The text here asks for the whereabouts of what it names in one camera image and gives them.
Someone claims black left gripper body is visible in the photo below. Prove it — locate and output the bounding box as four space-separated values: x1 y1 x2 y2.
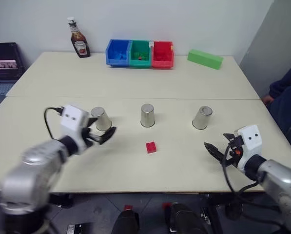
82 126 101 148

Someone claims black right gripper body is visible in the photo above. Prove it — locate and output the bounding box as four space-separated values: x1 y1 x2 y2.
224 136 245 169

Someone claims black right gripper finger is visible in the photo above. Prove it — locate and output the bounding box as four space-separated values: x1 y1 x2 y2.
203 142 227 162
222 133 243 143

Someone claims upturned steel cup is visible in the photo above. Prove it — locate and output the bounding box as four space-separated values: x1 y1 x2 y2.
192 105 213 130
90 106 113 131
139 103 156 128

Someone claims red toy brick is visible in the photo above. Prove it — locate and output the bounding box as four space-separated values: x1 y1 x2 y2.
145 141 159 155

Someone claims black table leg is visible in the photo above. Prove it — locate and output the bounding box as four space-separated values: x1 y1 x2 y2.
200 194 225 234

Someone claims blue storage bin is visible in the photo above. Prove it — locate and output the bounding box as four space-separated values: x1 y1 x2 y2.
105 39 133 68

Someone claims person in dark blue clothes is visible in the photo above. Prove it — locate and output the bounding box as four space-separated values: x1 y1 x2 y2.
268 55 291 160

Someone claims green storage bin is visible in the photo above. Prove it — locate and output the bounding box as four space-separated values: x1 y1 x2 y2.
128 39 154 69

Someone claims blue toy bricks pile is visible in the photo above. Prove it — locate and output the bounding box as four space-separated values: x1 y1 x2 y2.
112 50 128 60

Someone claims dark rounded shape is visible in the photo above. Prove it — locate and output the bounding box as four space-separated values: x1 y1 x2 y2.
163 202 208 234
111 209 140 234

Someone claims ketchup bottle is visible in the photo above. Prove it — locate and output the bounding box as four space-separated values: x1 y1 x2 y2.
67 16 91 59

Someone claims green toy bricks pile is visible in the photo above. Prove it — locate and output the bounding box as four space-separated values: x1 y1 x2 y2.
133 50 150 61

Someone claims green rectangular block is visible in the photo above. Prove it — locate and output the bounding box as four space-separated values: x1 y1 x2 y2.
187 48 225 71

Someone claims red storage bin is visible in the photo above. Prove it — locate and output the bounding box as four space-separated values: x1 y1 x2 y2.
151 40 175 69

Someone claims red toy bricks pile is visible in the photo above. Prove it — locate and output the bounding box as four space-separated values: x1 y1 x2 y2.
155 49 172 61

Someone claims dark laptop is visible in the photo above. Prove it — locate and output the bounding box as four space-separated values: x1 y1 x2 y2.
0 42 27 111

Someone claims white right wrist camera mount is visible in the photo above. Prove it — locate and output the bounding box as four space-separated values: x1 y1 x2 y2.
237 124 263 173

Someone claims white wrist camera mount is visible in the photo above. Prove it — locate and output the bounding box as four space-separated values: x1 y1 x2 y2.
60 105 89 155
237 124 263 173

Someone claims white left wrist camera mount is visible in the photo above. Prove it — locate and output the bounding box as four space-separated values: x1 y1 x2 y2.
60 105 89 155

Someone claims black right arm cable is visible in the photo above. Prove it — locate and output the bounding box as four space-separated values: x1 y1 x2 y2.
221 143 267 197

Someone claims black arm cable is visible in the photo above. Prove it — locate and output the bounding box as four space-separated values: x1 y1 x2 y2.
43 105 66 141
221 143 267 197

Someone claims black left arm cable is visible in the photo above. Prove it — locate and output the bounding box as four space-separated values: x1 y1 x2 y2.
43 105 66 141

